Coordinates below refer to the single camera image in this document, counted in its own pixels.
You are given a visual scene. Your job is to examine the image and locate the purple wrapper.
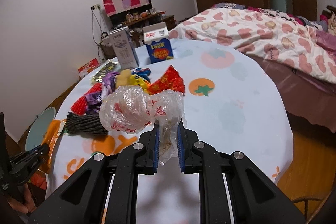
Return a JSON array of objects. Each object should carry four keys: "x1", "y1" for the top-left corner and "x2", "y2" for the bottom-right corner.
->
[{"x1": 84, "y1": 72, "x2": 119, "y2": 115}]

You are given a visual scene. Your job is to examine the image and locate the dark wooden tv stand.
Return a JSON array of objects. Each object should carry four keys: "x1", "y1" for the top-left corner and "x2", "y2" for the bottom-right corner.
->
[{"x1": 112, "y1": 13, "x2": 177, "y2": 48}]

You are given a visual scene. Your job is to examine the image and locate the orange plastic bag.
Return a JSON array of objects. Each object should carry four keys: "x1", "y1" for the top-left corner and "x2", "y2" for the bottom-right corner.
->
[{"x1": 29, "y1": 119, "x2": 66, "y2": 190}]

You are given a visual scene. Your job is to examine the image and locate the tall white grey carton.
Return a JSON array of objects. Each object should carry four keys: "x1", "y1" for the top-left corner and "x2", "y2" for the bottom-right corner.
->
[{"x1": 108, "y1": 27, "x2": 139, "y2": 69}]

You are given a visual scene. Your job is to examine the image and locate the white wall power outlet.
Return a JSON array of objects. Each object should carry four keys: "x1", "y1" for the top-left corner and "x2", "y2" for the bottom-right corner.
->
[{"x1": 91, "y1": 3, "x2": 101, "y2": 11}]

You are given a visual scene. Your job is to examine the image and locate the tv with patchwork cover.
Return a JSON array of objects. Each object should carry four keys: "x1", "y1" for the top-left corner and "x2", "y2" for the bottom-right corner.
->
[{"x1": 102, "y1": 0, "x2": 153, "y2": 16}]

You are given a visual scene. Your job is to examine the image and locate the pink heart pattern quilt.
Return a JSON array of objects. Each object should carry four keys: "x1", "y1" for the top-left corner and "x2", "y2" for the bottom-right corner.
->
[{"x1": 169, "y1": 6, "x2": 335, "y2": 84}]

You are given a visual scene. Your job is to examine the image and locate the black foam fruit net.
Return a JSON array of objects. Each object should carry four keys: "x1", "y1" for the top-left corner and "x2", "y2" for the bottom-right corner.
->
[{"x1": 65, "y1": 112, "x2": 108, "y2": 136}]

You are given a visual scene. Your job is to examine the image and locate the clear plastic bag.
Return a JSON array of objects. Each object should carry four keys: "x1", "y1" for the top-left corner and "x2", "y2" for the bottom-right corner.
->
[{"x1": 99, "y1": 86, "x2": 184, "y2": 165}]

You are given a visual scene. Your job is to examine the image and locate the fruit pattern white tablecloth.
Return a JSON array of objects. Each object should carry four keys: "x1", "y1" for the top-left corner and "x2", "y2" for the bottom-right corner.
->
[{"x1": 45, "y1": 38, "x2": 295, "y2": 224}]

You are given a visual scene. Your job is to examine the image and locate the yellow sponge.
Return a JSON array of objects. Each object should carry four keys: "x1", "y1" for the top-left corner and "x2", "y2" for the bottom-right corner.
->
[{"x1": 116, "y1": 69, "x2": 132, "y2": 89}]

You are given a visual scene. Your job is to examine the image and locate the person left hand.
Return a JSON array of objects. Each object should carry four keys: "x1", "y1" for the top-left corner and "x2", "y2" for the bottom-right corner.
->
[{"x1": 5, "y1": 184, "x2": 37, "y2": 214}]

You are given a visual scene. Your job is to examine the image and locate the blue crumpled wrapper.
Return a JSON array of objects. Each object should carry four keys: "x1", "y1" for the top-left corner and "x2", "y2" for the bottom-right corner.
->
[{"x1": 131, "y1": 68, "x2": 151, "y2": 82}]

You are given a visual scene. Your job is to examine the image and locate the yellow plastic wrapper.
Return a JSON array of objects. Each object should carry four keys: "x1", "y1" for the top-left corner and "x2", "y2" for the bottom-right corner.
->
[{"x1": 129, "y1": 74, "x2": 150, "y2": 92}]

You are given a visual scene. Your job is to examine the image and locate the blue white milk carton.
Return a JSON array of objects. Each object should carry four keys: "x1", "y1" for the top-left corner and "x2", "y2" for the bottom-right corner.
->
[{"x1": 143, "y1": 22, "x2": 174, "y2": 64}]

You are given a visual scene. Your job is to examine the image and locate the red orange snack wrapper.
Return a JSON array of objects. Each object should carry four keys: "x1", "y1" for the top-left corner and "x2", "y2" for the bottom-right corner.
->
[{"x1": 147, "y1": 65, "x2": 185, "y2": 95}]

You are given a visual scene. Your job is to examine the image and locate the red foam fruit net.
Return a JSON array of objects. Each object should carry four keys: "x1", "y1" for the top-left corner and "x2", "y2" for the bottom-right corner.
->
[{"x1": 71, "y1": 83, "x2": 102, "y2": 115}]

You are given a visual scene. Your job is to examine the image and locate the red white box on floor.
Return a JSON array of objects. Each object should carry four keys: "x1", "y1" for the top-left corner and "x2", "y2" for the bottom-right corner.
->
[{"x1": 78, "y1": 58, "x2": 100, "y2": 79}]

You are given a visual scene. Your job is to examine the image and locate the gold black foil packet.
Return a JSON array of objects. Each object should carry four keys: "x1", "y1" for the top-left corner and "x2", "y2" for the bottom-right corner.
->
[{"x1": 91, "y1": 61, "x2": 117, "y2": 85}]

